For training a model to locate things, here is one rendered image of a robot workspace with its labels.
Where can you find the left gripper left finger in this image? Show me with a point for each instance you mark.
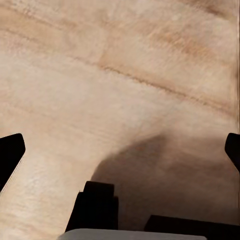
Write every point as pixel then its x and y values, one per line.
pixel 12 149

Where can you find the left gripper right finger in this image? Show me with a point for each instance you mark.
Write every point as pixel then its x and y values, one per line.
pixel 232 148

